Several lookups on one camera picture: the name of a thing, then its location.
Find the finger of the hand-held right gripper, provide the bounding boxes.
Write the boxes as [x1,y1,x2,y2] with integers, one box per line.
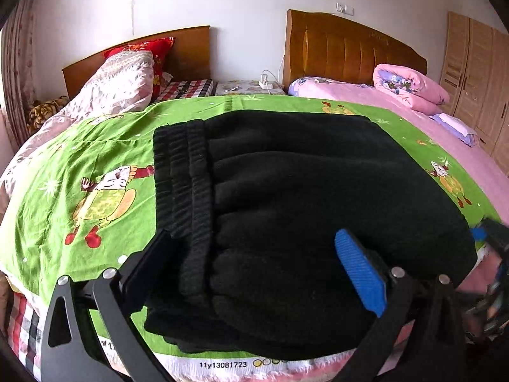
[471,218,509,253]

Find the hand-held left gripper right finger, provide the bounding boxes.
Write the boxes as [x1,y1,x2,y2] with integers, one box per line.
[335,229,468,382]

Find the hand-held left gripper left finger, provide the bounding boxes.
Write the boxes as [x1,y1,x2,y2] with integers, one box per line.
[40,229,176,382]

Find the black pants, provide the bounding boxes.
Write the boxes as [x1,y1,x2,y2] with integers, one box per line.
[144,109,478,363]

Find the pink bedsheet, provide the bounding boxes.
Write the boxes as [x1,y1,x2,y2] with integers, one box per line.
[287,76,509,223]

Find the purple pillow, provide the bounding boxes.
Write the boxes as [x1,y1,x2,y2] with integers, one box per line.
[430,112,478,147]

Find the green cartoon printed sheet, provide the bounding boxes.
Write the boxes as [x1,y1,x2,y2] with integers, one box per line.
[0,96,502,380]

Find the light wooden wardrobe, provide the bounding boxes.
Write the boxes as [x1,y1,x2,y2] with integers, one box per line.
[439,11,509,176]

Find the folded pink cartoon quilt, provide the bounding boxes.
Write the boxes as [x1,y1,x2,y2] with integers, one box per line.
[373,64,451,115]

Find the tiger print plush blanket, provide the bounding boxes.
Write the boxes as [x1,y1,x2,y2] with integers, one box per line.
[26,95,68,136]

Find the pink floral quilt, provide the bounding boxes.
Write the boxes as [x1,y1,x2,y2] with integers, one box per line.
[0,50,156,208]

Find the nightstand with printed cover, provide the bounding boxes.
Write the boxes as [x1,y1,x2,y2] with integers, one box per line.
[215,80,286,97]

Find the red pillow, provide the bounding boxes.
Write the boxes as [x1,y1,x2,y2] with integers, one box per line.
[103,37,176,96]

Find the plain wooden headboard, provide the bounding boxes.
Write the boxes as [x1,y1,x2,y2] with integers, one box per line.
[61,26,211,100]

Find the padded brown wooden headboard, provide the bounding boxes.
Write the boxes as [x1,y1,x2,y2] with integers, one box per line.
[283,9,428,94]

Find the pink floral curtain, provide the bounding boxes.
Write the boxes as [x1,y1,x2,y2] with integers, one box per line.
[0,0,40,144]

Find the white power cable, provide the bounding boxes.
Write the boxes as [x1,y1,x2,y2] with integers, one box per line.
[262,53,288,85]

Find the white wall wire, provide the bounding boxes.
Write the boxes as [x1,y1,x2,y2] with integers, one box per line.
[100,0,148,32]

